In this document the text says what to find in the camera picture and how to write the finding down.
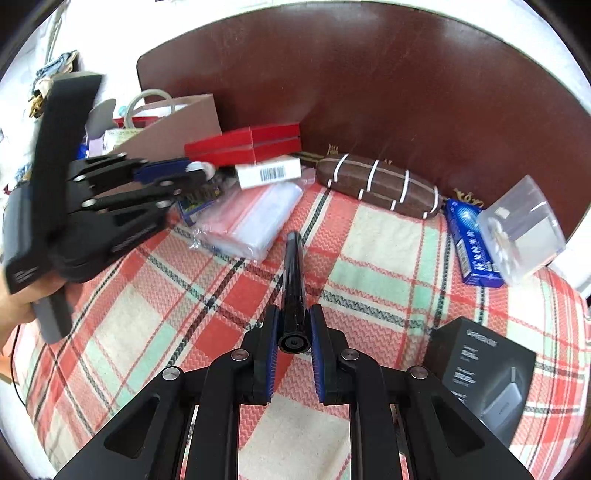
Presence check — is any person's left hand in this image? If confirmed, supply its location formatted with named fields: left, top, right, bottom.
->
left=0, top=279, right=40, bottom=347

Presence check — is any white barcode box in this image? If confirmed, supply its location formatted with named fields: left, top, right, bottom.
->
left=235, top=154, right=302, bottom=190

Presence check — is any red plaid blanket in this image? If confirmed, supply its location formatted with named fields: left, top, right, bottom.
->
left=11, top=180, right=591, bottom=480

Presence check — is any pile of clothes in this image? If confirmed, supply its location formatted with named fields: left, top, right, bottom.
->
left=28, top=51, right=81, bottom=118

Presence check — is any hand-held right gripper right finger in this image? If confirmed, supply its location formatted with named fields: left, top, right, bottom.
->
left=308, top=304, right=534, bottom=480

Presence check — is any brown cardboard box container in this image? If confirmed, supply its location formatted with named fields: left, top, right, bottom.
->
left=111, top=93, right=222, bottom=160

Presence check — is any clear tape roll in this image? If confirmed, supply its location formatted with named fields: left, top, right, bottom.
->
left=124, top=89, right=176, bottom=130

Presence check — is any blue toothpaste box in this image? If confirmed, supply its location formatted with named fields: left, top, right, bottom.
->
left=444, top=198, right=505, bottom=289

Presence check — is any white labelled carton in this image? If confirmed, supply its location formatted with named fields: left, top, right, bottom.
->
left=104, top=129, right=141, bottom=148

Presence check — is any brown striped pouch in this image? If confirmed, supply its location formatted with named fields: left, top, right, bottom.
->
left=315, top=154, right=441, bottom=220

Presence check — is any clear pink zip bag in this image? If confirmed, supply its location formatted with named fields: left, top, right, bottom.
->
left=191, top=181, right=304, bottom=265

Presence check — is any brown leather headboard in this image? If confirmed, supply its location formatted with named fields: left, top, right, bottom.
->
left=136, top=2, right=591, bottom=241

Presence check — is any clear plastic container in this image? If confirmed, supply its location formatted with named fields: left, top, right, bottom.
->
left=477, top=174, right=567, bottom=285

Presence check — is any red gift box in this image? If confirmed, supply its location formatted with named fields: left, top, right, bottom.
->
left=184, top=122, right=302, bottom=168

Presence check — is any small blue printed box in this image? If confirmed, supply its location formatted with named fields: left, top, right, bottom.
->
left=178, top=178, right=220, bottom=227

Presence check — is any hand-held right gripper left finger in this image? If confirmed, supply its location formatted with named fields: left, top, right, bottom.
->
left=53, top=305, right=280, bottom=480

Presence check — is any black cable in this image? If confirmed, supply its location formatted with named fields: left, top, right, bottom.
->
left=8, top=323, right=29, bottom=409

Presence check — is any black product box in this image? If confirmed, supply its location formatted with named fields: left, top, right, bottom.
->
left=424, top=316, right=537, bottom=449

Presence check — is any black pen tube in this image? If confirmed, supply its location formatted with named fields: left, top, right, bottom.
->
left=277, top=232, right=309, bottom=355

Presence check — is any small white round object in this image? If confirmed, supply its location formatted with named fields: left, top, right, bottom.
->
left=187, top=161, right=217, bottom=183

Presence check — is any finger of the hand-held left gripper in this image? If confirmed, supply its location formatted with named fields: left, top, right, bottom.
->
left=68, top=154, right=192, bottom=186
left=82, top=172, right=208, bottom=252

